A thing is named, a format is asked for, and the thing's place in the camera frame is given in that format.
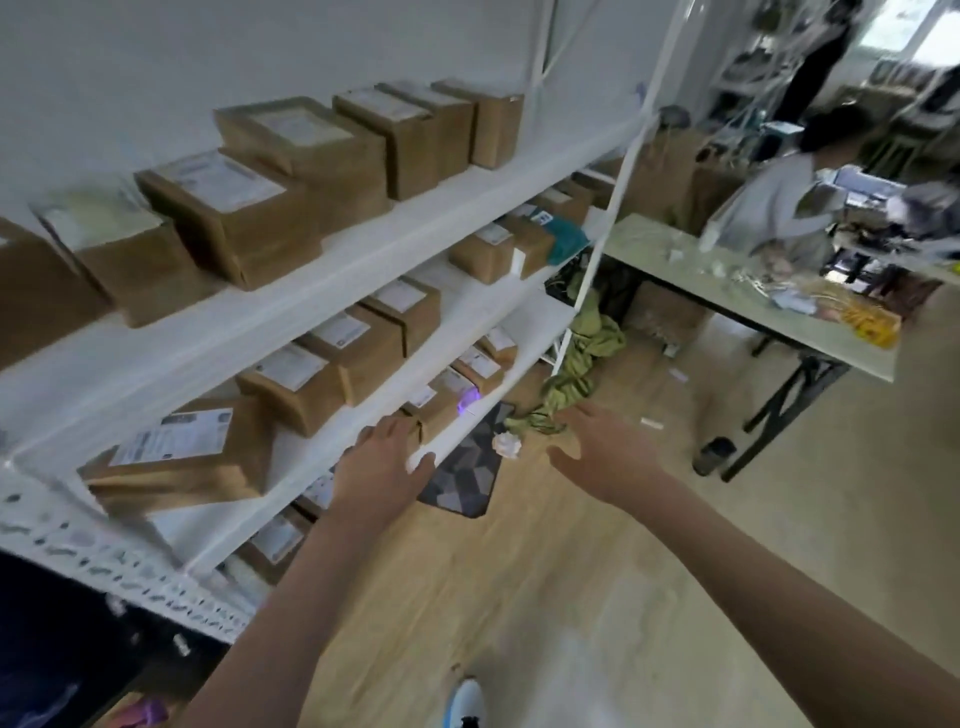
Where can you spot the person's left hand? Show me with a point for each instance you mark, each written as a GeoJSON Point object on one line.
{"type": "Point", "coordinates": [379, 472]}

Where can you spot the person's right hand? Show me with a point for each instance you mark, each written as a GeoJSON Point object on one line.
{"type": "Point", "coordinates": [611, 454]}

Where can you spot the person's left thumb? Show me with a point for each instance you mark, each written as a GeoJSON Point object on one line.
{"type": "Point", "coordinates": [422, 466]}

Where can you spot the person's right thumb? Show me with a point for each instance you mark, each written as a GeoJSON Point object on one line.
{"type": "Point", "coordinates": [566, 457]}

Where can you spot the person's left forearm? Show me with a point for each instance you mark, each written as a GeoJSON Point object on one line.
{"type": "Point", "coordinates": [277, 622]}

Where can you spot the person's right forearm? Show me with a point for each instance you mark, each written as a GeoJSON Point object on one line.
{"type": "Point", "coordinates": [787, 615]}

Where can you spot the grey patterned mat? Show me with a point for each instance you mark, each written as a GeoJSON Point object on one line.
{"type": "Point", "coordinates": [469, 472]}

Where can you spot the crumpled white paper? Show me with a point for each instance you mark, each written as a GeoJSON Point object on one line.
{"type": "Point", "coordinates": [506, 445]}

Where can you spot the row of brown cardboard boxes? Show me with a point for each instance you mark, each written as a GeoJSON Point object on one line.
{"type": "Point", "coordinates": [262, 202]}
{"type": "Point", "coordinates": [450, 390]}
{"type": "Point", "coordinates": [352, 352]}

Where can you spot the white paper slip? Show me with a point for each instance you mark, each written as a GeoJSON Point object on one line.
{"type": "Point", "coordinates": [652, 424]}

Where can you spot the green cloth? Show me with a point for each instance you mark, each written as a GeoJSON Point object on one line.
{"type": "Point", "coordinates": [592, 337]}

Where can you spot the black cup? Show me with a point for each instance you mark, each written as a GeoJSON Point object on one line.
{"type": "Point", "coordinates": [712, 456]}

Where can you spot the cardboard box with white label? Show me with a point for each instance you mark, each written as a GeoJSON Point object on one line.
{"type": "Point", "coordinates": [664, 311]}

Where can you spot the teal packet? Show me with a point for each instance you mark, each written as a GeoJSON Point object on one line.
{"type": "Point", "coordinates": [568, 240]}

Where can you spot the folding table with black legs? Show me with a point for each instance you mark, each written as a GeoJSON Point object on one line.
{"type": "Point", "coordinates": [720, 289]}

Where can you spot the white metal shelving unit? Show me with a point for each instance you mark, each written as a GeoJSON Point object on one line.
{"type": "Point", "coordinates": [420, 225]}

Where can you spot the person's white blue shoe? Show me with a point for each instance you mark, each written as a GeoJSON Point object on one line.
{"type": "Point", "coordinates": [465, 705]}

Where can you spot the brown paper bag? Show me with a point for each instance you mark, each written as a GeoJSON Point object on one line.
{"type": "Point", "coordinates": [667, 176]}

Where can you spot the yellow packet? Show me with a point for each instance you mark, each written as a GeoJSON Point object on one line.
{"type": "Point", "coordinates": [866, 319]}

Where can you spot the white background shelving unit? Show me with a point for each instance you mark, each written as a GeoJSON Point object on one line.
{"type": "Point", "coordinates": [757, 60]}

